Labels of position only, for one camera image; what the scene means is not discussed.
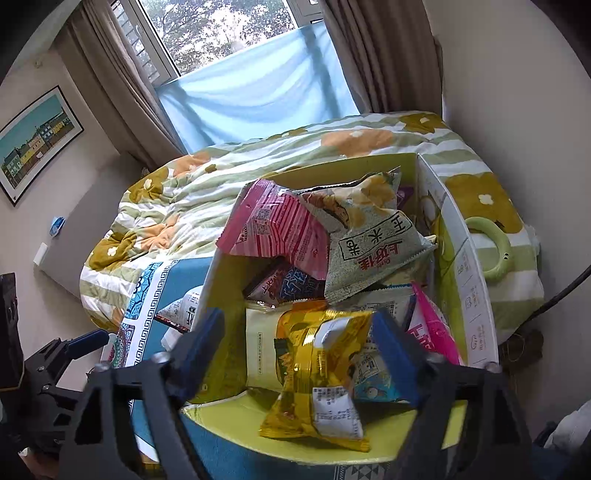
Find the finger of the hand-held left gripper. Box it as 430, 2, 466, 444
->
44, 329, 112, 371

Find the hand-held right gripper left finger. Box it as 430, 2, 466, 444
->
59, 306, 227, 480

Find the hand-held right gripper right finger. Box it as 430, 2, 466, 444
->
370, 311, 537, 480

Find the yellow foil snack packet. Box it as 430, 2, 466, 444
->
257, 308, 376, 454

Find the yellow-green cardboard box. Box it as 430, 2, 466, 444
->
179, 151, 500, 468

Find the pink white snack packet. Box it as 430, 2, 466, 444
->
405, 282, 464, 366

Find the plain white bag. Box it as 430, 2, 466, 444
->
244, 302, 298, 394

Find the grey headboard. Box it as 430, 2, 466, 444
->
32, 203, 121, 305

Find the dark blue red snack packet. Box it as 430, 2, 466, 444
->
241, 261, 328, 309

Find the green yellow popcorn packet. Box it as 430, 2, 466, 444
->
299, 171, 438, 304

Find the pink striped snack packet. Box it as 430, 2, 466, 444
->
216, 178, 332, 281

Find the floral green striped quilt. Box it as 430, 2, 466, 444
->
78, 110, 546, 344

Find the beige curtain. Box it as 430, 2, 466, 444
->
321, 0, 445, 121
67, 0, 188, 169

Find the light blue window cloth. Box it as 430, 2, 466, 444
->
157, 19, 362, 155

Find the window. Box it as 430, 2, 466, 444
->
111, 0, 333, 86

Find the green ring-shaped gadget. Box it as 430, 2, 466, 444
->
463, 216, 512, 283

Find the black cable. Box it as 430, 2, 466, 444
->
505, 265, 591, 337

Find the framed wall picture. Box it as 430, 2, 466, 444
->
0, 84, 85, 207

